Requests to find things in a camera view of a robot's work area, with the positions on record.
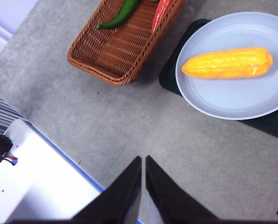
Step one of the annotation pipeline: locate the black flat tray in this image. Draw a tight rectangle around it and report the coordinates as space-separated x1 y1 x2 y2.
159 19 278 142

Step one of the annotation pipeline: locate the orange carrot with green leaves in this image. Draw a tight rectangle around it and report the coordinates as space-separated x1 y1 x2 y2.
151 0 174 33

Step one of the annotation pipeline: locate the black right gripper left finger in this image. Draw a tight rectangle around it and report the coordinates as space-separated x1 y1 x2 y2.
72 155 143 221

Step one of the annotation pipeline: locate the grey slatted panel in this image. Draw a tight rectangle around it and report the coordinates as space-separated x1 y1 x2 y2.
0 53 29 136

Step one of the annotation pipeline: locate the white platform with blue edge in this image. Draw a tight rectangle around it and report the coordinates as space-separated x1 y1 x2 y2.
0 119 144 224

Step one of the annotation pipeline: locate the brown wicker basket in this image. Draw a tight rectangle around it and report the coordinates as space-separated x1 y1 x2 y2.
67 0 187 86

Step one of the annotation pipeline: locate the blue round plate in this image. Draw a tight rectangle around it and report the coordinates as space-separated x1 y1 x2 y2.
175 11 278 121

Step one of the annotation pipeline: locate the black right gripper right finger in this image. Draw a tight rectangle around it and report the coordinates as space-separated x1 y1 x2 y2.
145 155 220 221

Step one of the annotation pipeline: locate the green chili pepper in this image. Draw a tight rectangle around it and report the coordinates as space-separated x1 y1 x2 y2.
96 0 141 30

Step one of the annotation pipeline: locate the yellow corn cob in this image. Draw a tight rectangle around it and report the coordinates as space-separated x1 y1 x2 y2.
181 47 274 79

